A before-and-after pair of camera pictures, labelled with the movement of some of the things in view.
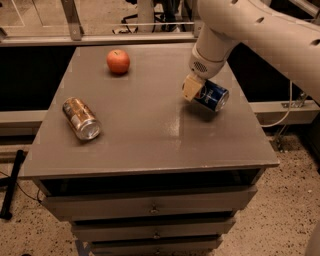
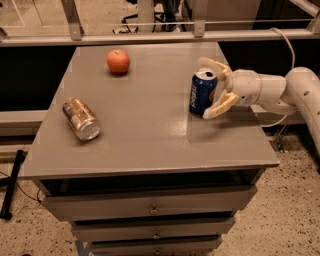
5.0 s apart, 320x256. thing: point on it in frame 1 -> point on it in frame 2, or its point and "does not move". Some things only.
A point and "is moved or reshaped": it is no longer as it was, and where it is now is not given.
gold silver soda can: x=82 y=120 does not move
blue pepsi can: x=212 y=95 is moved or reshaped
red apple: x=118 y=61 does not move
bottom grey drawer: x=200 y=246 does not move
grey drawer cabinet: x=164 y=177 does not move
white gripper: x=206 y=67 -> x=246 y=85
